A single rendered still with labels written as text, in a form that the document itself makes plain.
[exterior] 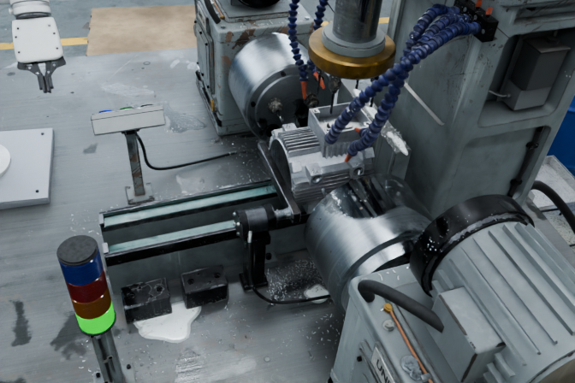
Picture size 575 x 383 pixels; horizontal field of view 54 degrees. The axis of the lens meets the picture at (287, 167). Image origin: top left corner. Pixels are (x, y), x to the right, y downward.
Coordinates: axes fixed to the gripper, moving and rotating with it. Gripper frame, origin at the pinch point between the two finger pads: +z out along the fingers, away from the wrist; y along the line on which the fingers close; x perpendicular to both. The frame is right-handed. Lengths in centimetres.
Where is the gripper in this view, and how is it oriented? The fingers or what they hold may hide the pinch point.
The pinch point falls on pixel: (45, 84)
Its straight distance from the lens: 145.8
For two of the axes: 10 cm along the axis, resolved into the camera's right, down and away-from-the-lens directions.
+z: 1.6, 9.8, 0.9
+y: 9.4, -1.7, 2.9
